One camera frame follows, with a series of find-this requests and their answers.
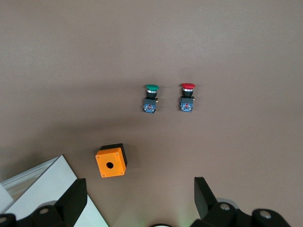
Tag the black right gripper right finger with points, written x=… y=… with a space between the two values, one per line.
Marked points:
x=208 y=203

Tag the red mushroom push button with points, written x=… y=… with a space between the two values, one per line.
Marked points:
x=187 y=94

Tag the brown table mat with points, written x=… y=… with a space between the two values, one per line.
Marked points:
x=165 y=47

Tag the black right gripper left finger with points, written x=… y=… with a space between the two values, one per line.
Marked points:
x=71 y=201

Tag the orange button enclosure box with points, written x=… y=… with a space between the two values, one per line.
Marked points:
x=110 y=163

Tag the green mushroom push button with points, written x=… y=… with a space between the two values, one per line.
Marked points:
x=151 y=94

